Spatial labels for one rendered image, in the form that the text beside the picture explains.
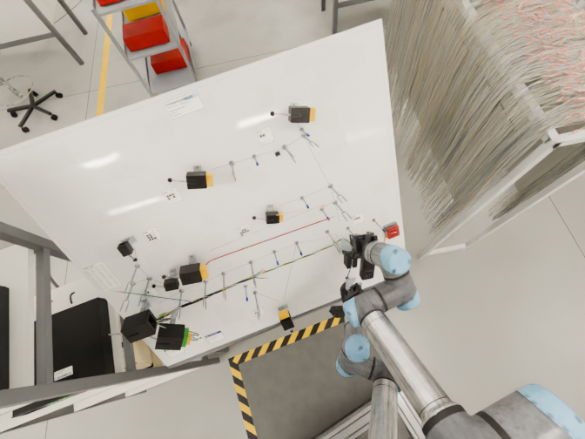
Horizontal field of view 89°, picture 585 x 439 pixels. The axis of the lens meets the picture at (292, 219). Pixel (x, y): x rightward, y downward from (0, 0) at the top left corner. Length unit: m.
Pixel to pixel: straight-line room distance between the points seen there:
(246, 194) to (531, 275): 2.25
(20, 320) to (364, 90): 1.24
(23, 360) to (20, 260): 0.31
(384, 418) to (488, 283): 1.78
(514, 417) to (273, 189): 0.82
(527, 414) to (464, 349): 1.75
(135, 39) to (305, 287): 2.63
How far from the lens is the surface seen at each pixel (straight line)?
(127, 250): 1.09
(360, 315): 0.87
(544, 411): 0.75
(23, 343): 1.18
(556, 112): 1.30
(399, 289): 0.90
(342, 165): 1.08
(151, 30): 3.22
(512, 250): 2.78
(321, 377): 2.30
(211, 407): 2.44
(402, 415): 2.14
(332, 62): 1.00
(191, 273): 1.06
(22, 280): 1.24
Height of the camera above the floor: 2.29
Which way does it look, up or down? 67 degrees down
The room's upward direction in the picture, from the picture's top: 14 degrees counter-clockwise
